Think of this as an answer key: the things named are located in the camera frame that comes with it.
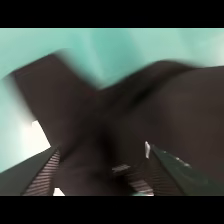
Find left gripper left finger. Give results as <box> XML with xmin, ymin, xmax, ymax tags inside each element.
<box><xmin>0</xmin><ymin>144</ymin><xmax>62</xmax><ymax>197</ymax></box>

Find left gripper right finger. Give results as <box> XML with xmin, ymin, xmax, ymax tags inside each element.
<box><xmin>126</xmin><ymin>141</ymin><xmax>224</xmax><ymax>197</ymax></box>

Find dark grey shirt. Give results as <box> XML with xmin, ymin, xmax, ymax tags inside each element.
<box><xmin>11</xmin><ymin>53</ymin><xmax>224</xmax><ymax>197</ymax></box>

